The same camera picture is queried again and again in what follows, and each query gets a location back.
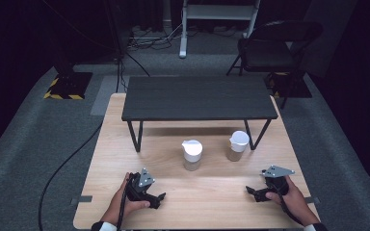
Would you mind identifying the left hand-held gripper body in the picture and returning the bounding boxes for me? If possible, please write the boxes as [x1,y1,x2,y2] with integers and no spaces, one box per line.
[125,167,157,204]

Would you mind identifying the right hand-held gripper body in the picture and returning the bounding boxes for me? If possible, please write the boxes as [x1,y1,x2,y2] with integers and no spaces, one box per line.
[254,165,296,203]

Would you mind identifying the white-lidded jar with tan tab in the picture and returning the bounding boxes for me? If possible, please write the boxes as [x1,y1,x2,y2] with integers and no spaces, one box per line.
[225,130,251,163]

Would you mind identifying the white-lidded glass jar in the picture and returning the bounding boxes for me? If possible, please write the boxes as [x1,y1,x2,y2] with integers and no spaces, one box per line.
[181,139,204,172]

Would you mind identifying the black shelf riser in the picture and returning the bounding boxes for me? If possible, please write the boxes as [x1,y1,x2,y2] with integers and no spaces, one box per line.
[120,75,279,153]

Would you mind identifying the person's left hand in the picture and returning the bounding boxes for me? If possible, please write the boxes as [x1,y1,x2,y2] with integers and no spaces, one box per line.
[100,171,151,226]

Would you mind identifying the person's right hand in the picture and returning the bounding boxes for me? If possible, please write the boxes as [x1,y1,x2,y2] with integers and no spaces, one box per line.
[265,175,321,227]

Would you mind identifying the black stand base striped edge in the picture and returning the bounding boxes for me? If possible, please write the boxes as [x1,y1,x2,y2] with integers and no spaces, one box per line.
[43,64,93,101]
[263,70,313,99]

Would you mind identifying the black folding chair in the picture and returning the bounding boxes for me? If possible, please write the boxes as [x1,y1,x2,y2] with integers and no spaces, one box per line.
[225,19,324,111]

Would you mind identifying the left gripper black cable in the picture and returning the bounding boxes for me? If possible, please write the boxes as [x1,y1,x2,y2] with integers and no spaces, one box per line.
[116,173,135,231]

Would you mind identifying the thick black floor cable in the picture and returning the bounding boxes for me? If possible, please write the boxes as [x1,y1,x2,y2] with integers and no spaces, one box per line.
[37,121,105,231]

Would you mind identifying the bundle of floor cables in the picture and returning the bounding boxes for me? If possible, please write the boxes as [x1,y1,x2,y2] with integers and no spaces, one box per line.
[127,22,187,52]

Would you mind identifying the white metal stand frame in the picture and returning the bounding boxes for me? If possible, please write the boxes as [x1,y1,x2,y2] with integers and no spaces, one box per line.
[178,0,262,60]

